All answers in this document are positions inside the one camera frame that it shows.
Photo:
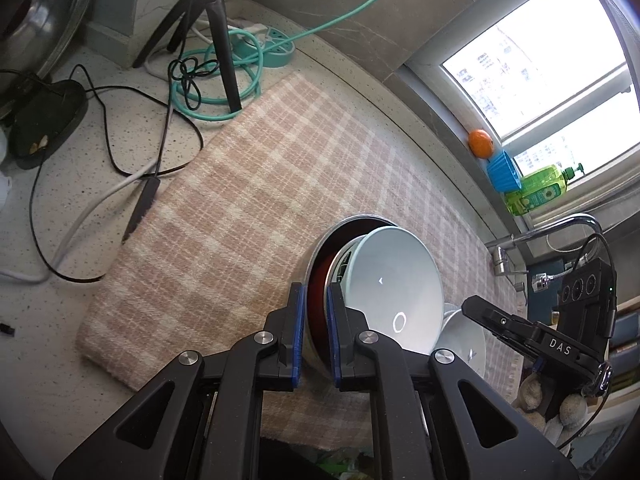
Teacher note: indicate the green dish soap bottle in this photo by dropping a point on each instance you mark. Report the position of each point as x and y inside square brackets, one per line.
[535, 190]

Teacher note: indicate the white plate with leaf print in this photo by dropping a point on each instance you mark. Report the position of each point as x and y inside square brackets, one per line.
[465, 345]

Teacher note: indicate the pink plaid cloth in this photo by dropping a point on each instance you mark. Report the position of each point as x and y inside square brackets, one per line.
[240, 200]

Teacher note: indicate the black oval base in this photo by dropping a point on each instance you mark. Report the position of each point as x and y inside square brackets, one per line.
[50, 115]

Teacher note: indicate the teal power strip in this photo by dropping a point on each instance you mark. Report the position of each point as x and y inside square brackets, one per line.
[277, 50]

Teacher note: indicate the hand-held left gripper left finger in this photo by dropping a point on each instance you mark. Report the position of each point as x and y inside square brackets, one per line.
[299, 335]

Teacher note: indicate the person's right hand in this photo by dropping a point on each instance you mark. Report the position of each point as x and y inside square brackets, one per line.
[530, 395]

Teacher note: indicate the black tripod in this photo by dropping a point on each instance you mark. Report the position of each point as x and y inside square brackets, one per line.
[225, 50]

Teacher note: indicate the red steel bowl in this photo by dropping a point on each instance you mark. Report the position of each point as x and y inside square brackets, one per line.
[317, 300]

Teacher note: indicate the large steel bowl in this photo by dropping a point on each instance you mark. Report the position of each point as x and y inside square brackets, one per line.
[315, 360]

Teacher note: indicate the chrome faucet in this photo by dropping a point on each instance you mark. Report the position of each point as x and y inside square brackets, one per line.
[500, 260]

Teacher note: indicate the white framed window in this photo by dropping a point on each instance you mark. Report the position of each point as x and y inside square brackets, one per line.
[550, 60]

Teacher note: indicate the orange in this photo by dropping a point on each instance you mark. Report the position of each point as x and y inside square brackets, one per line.
[481, 143]

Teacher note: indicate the blue ribbed cup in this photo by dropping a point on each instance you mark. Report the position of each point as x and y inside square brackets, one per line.
[504, 172]

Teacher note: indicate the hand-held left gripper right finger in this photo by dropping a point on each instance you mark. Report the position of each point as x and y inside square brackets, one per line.
[334, 335]

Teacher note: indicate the steel pot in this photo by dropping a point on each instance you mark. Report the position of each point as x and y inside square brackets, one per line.
[45, 5]

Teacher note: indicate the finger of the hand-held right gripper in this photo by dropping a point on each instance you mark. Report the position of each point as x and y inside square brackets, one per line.
[500, 322]

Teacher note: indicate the small pale green bowl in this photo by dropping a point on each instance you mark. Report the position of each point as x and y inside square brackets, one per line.
[395, 280]

